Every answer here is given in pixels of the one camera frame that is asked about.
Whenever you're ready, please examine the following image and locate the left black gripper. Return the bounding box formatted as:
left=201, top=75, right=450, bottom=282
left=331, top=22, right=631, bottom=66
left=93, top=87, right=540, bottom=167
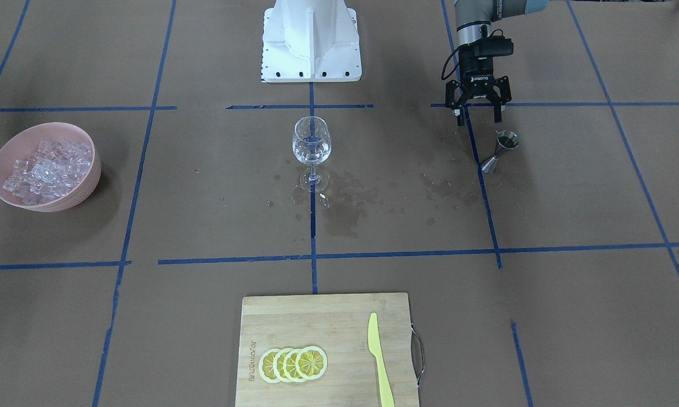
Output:
left=445, top=44, right=512, bottom=127

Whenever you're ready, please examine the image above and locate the steel double jigger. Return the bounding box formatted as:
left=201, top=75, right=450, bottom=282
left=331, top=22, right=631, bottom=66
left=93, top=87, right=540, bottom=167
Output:
left=481, top=131, right=519, bottom=175

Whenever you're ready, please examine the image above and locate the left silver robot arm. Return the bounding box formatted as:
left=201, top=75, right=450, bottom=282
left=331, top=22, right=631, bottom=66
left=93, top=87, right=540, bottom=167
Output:
left=441, top=1, right=549, bottom=127

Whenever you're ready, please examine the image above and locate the clear wine glass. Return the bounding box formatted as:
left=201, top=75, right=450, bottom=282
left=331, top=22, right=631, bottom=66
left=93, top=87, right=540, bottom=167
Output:
left=292, top=115, right=332, bottom=193

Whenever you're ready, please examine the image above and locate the clear ice cube pile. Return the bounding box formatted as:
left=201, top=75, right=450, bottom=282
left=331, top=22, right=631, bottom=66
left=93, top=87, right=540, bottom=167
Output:
left=2, top=139, right=94, bottom=206

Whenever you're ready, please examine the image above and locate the bamboo cutting board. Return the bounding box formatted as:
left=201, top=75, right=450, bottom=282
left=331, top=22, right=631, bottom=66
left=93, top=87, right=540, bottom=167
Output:
left=234, top=293, right=420, bottom=406

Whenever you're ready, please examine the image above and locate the yellow plastic knife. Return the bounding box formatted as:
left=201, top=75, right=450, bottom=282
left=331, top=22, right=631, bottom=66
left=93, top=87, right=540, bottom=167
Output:
left=367, top=312, right=395, bottom=406

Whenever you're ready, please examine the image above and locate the lemon slice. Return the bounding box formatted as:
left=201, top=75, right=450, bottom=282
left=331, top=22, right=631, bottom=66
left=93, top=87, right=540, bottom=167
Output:
left=295, top=345, right=328, bottom=380
left=272, top=347, right=294, bottom=382
left=259, top=348, right=281, bottom=384
left=282, top=348, right=306, bottom=382

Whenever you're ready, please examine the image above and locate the pink ribbed bowl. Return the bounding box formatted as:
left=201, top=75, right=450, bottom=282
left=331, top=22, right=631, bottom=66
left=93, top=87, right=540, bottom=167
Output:
left=0, top=123, right=101, bottom=212

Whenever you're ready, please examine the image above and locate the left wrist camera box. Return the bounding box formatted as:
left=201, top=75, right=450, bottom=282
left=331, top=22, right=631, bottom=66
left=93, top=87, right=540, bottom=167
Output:
left=473, top=36, right=513, bottom=59

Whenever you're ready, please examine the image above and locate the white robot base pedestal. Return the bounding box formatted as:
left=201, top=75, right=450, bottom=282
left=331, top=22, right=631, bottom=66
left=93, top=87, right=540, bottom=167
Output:
left=260, top=1, right=363, bottom=83

